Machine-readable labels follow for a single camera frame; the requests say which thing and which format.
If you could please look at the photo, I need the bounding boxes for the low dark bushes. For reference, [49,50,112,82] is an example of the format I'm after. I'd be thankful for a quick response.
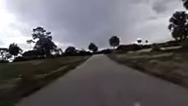
[115,41,156,54]

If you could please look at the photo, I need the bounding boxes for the round-crowned tree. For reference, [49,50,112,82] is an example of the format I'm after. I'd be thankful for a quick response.
[87,41,100,55]
[107,34,122,50]

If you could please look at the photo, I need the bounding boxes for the grass verge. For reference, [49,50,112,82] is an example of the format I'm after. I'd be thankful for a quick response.
[106,42,188,106]
[0,52,98,106]

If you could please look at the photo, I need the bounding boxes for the grey asphalt road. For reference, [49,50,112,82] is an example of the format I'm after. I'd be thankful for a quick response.
[0,44,188,106]

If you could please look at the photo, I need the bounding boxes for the row of trees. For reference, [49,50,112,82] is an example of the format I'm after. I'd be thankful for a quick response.
[0,20,93,65]

